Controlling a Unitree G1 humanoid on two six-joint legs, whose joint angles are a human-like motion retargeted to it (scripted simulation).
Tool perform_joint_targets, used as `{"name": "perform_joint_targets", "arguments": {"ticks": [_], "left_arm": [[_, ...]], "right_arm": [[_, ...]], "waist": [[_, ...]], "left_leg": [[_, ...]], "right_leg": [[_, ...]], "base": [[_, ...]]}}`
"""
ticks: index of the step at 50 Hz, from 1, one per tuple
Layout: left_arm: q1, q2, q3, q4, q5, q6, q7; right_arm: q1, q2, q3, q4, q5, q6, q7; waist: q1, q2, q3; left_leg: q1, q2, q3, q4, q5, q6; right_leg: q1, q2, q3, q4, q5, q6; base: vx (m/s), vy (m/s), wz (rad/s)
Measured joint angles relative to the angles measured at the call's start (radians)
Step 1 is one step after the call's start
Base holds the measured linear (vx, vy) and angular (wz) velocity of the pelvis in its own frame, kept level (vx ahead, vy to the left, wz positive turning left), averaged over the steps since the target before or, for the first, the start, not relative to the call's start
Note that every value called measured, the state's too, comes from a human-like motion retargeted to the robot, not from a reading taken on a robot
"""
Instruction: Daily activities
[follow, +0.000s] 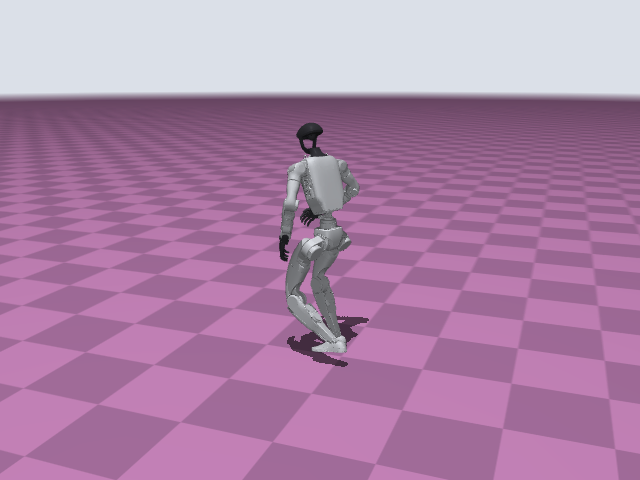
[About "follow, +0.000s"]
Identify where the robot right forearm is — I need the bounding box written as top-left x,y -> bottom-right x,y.
330,187 -> 351,214

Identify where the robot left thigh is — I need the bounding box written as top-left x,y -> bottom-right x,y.
285,236 -> 324,305

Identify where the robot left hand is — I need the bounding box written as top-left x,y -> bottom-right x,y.
279,235 -> 289,262

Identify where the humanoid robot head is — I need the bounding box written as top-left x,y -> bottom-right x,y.
296,123 -> 327,157

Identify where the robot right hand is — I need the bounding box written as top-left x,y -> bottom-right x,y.
300,208 -> 322,227

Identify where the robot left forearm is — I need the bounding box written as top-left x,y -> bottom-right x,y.
280,198 -> 295,240

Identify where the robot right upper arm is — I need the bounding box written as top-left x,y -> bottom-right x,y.
336,159 -> 360,197

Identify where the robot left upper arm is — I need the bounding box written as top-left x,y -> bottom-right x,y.
285,161 -> 306,212

